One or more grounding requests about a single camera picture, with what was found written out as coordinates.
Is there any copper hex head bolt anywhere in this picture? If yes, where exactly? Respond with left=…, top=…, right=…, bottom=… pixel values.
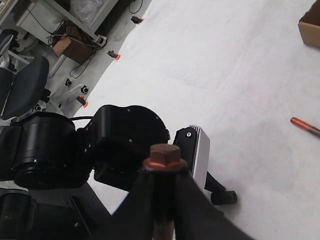
left=142, top=143, right=188, bottom=240

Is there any black floor cable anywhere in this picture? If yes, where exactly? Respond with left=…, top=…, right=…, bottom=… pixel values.
left=69, top=46, right=102, bottom=79

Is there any white chair base with castors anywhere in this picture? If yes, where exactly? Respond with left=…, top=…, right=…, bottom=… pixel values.
left=34, top=78, right=91, bottom=114

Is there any brown cardboard box on floor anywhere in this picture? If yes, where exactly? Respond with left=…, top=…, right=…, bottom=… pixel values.
left=52, top=24, right=95, bottom=65

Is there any copper bolt in sleeve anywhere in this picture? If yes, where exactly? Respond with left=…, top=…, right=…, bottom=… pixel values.
left=289, top=116, right=320, bottom=140

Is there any open cardboard box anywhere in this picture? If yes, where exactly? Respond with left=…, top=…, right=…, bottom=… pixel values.
left=297, top=0, right=320, bottom=49

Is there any black office chair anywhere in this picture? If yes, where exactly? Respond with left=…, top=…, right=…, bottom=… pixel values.
left=0, top=28, right=50, bottom=121

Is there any white desk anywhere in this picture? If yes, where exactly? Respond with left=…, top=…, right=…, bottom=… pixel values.
left=0, top=0, right=109, bottom=42

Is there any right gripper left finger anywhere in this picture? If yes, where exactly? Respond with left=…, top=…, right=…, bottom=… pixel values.
left=94, top=166, right=155, bottom=240

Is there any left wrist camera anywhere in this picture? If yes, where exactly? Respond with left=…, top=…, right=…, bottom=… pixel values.
left=173, top=124, right=211, bottom=181

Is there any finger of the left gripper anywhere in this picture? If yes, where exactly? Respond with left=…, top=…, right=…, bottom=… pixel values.
left=204, top=171, right=238, bottom=206

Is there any white power strip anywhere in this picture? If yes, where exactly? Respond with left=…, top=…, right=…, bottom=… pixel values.
left=95, top=35, right=108, bottom=48

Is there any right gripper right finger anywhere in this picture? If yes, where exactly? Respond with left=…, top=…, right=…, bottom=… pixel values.
left=173, top=169, right=254, bottom=240

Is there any black clamp with orange tip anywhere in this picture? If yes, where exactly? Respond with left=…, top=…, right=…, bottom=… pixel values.
left=76, top=95, right=90, bottom=109
left=130, top=15, right=146, bottom=25
left=107, top=49, right=122, bottom=61

